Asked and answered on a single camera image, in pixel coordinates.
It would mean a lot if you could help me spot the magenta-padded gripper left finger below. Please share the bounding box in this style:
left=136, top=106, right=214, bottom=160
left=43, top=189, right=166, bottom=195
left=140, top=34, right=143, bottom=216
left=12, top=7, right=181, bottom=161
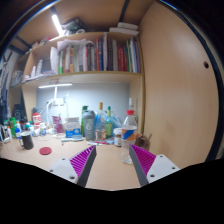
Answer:
left=49, top=144, right=98, bottom=188

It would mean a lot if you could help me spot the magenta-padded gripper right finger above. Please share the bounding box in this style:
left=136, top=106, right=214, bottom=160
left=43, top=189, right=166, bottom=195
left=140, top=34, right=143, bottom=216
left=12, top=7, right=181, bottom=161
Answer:
left=128, top=143, right=181, bottom=188

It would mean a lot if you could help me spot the clear red-capped drink bottle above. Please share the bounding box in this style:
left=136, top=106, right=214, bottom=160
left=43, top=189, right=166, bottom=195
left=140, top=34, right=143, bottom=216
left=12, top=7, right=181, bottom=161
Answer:
left=120, top=109, right=138, bottom=165

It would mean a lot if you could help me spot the flat round red coaster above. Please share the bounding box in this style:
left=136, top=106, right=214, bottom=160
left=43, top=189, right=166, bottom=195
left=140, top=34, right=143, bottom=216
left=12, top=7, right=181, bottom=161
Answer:
left=38, top=146, right=53, bottom=156

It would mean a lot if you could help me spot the light blue hairbrush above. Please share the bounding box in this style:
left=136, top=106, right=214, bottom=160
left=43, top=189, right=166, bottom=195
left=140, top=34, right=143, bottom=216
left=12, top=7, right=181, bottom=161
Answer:
left=60, top=135, right=85, bottom=144

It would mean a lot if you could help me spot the brown clay pot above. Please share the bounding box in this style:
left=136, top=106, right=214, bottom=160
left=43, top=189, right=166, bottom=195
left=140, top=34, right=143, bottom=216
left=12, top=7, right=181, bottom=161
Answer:
left=134, top=132, right=153, bottom=152

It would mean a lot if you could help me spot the white and blue carton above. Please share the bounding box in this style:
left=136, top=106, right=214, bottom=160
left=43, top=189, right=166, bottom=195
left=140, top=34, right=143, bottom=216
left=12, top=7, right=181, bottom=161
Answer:
left=64, top=116, right=82, bottom=139

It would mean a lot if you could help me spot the pink pouch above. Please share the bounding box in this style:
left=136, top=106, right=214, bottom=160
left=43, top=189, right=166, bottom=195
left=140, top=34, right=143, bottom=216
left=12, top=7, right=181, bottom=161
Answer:
left=51, top=114, right=64, bottom=135

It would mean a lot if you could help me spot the grey shaker bottle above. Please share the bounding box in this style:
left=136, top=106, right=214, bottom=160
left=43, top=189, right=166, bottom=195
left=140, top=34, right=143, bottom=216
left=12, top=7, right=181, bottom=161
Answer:
left=82, top=110, right=96, bottom=141

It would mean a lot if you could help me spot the black mug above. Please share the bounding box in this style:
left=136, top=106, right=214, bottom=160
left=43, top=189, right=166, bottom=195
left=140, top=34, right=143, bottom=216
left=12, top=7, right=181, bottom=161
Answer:
left=18, top=130, right=35, bottom=151

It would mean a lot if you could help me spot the small white-lidded jar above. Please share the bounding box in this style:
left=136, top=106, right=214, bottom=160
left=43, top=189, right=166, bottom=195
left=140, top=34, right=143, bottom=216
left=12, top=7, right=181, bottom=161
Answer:
left=113, top=127, right=123, bottom=148

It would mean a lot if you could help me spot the red and white canister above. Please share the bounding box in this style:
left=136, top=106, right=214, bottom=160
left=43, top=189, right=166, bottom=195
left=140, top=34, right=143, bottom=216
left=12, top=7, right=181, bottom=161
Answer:
left=31, top=112, right=42, bottom=129

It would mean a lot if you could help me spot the clear yellow-capped bottle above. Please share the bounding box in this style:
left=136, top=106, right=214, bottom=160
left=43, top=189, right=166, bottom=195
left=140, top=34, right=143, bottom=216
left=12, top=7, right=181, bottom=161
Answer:
left=94, top=102, right=107, bottom=141

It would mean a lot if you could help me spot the white bottle with blue label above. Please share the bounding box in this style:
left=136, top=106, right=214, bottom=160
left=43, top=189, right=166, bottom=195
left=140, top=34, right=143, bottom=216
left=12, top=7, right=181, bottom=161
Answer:
left=14, top=120, right=23, bottom=139

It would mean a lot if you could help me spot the green plastic container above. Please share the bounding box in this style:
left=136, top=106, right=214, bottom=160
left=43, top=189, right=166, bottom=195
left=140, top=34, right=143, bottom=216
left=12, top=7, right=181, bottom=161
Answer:
left=9, top=117, right=18, bottom=138

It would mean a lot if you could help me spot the white power strip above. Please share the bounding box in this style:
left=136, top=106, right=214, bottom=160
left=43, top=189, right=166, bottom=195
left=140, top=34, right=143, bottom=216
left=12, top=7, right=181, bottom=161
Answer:
left=49, top=97, right=66, bottom=107

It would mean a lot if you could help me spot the tall clear glass bottle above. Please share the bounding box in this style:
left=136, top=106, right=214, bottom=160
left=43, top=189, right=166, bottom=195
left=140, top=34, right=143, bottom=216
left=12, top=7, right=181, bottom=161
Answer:
left=128, top=97, right=138, bottom=113

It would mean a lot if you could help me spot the black box appliance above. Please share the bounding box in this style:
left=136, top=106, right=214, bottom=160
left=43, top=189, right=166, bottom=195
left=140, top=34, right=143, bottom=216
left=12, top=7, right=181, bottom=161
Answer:
left=12, top=103, right=25, bottom=122

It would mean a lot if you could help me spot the white desk lamp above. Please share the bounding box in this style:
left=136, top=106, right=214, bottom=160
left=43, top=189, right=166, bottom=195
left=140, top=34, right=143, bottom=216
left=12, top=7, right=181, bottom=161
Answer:
left=38, top=83, right=73, bottom=116

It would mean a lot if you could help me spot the wooden shelf unit with books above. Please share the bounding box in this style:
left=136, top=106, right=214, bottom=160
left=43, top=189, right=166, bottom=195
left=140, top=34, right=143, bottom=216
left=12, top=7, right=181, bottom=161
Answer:
left=9, top=18, right=144, bottom=91

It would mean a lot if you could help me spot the white tube ceiling light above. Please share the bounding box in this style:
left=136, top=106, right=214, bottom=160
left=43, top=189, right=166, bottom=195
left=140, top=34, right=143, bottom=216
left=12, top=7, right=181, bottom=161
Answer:
left=50, top=13, right=66, bottom=37

